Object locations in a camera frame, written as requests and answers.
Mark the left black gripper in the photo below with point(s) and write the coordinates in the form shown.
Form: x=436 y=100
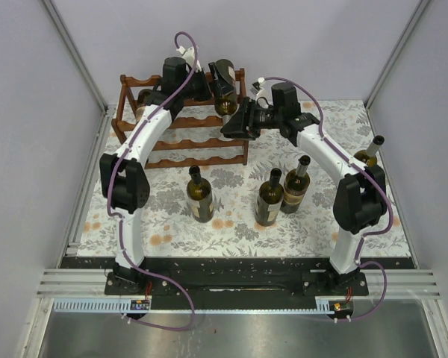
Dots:
x=221 y=87

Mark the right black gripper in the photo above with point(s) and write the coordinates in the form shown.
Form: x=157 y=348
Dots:
x=242 y=129

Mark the wine bottle brown label back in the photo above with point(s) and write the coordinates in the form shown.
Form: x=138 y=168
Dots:
x=226 y=106

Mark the wine bottle brown label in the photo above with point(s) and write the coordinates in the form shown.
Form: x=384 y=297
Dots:
x=226 y=106
x=296 y=184

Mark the brown wooden wine rack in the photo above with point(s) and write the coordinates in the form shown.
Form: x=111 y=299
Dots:
x=192 y=139

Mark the green wine bottle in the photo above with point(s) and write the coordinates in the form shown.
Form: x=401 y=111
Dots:
x=141 y=103

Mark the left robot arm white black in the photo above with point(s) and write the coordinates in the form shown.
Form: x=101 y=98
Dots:
x=156 y=103

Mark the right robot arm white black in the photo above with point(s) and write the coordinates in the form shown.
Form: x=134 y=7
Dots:
x=360 y=199

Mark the wine bottle brown label front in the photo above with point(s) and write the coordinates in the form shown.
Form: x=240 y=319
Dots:
x=296 y=184

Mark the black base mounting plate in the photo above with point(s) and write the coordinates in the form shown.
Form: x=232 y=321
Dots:
x=159 y=275

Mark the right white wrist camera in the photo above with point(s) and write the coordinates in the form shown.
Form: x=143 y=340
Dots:
x=258 y=88

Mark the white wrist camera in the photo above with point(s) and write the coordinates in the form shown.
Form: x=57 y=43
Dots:
x=190 y=56
x=258 y=88

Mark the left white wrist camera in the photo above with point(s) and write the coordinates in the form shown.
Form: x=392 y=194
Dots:
x=190 y=56

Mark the white slotted cable duct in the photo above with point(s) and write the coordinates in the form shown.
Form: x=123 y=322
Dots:
x=129 y=306

